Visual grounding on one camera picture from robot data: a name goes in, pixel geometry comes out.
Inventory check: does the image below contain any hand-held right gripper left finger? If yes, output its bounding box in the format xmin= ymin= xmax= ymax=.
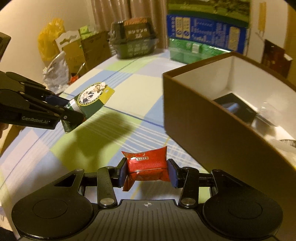
xmin=53 ymin=158 xmax=128 ymax=208

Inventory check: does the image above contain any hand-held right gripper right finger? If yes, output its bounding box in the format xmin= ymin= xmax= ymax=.
xmin=167 ymin=159 xmax=244 ymax=208

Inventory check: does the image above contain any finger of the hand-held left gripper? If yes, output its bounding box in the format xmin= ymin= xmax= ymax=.
xmin=0 ymin=89 xmax=85 ymax=127
xmin=6 ymin=72 xmax=70 ymax=108

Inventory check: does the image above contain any red snack packet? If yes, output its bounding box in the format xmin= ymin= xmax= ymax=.
xmin=121 ymin=146 xmax=170 ymax=192

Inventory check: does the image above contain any green card blister pack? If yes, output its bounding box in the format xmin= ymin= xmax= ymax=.
xmin=62 ymin=82 xmax=115 ymax=133

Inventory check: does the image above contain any brown cardboard storage box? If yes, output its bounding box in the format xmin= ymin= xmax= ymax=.
xmin=162 ymin=51 xmax=296 ymax=183

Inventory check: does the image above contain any black shaver box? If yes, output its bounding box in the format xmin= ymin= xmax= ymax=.
xmin=213 ymin=93 xmax=258 ymax=126

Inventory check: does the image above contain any clear plastic lid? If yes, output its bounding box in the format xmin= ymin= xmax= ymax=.
xmin=254 ymin=102 xmax=281 ymax=127

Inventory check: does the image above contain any plaid cloth covered desktop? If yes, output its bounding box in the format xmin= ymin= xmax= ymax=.
xmin=0 ymin=47 xmax=222 ymax=202

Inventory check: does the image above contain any white plastic bag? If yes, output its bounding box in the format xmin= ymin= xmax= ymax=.
xmin=42 ymin=51 xmax=71 ymax=94

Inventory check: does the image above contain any yellow plastic bag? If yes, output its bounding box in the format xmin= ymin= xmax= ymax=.
xmin=38 ymin=19 xmax=67 ymax=62

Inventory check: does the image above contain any dark green noodle bowl pack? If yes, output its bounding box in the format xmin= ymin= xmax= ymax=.
xmin=110 ymin=17 xmax=159 ymax=59

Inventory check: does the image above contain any green carton case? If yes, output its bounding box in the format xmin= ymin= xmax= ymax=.
xmin=169 ymin=38 xmax=232 ymax=64

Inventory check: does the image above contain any beige curtain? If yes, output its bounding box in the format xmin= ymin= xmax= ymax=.
xmin=89 ymin=0 xmax=169 ymax=50

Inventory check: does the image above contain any blue carton case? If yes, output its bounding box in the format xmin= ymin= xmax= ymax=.
xmin=166 ymin=14 xmax=249 ymax=55

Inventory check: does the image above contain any milk carton case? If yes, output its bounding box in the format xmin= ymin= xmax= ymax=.
xmin=167 ymin=0 xmax=251 ymax=28

